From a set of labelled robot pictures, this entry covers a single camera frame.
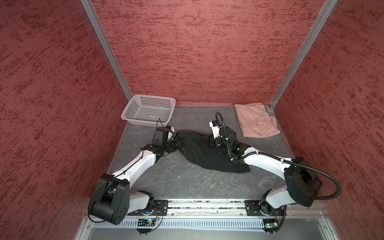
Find green circuit board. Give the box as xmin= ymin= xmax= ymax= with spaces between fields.
xmin=137 ymin=219 xmax=156 ymax=228
xmin=263 ymin=219 xmax=279 ymax=232

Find corner aluminium post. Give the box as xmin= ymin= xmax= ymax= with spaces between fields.
xmin=267 ymin=0 xmax=338 ymax=113
xmin=81 ymin=0 xmax=133 ymax=100

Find right green circuit board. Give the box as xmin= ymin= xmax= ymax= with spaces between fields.
xmin=263 ymin=219 xmax=279 ymax=232

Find black shorts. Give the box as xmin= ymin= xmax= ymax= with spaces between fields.
xmin=178 ymin=132 xmax=251 ymax=174

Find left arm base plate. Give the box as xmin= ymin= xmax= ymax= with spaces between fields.
xmin=127 ymin=200 xmax=169 ymax=217

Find aluminium mounting rail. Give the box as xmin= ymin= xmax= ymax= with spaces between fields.
xmin=157 ymin=199 xmax=329 ymax=220

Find white plastic basket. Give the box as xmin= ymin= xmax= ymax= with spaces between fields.
xmin=121 ymin=95 xmax=176 ymax=127

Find black corrugated cable conduit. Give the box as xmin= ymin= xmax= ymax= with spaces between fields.
xmin=215 ymin=111 xmax=343 ymax=201

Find right corner aluminium post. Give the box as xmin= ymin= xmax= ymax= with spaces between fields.
xmin=267 ymin=0 xmax=338 ymax=113

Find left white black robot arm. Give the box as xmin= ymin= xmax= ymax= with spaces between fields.
xmin=87 ymin=137 xmax=185 ymax=225

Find pink shorts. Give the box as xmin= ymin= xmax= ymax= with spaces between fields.
xmin=234 ymin=103 xmax=280 ymax=139

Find left corner aluminium post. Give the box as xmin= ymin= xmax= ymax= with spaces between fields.
xmin=81 ymin=0 xmax=133 ymax=100

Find white slotted cable duct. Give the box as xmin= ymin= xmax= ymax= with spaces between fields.
xmin=93 ymin=218 xmax=264 ymax=232

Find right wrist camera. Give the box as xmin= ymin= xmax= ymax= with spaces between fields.
xmin=210 ymin=120 xmax=222 ymax=139

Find left green circuit board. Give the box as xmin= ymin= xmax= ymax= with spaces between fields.
xmin=137 ymin=219 xmax=156 ymax=228

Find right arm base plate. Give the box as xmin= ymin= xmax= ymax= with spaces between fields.
xmin=244 ymin=200 xmax=286 ymax=217

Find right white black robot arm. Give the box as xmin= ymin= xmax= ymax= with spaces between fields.
xmin=210 ymin=121 xmax=323 ymax=216

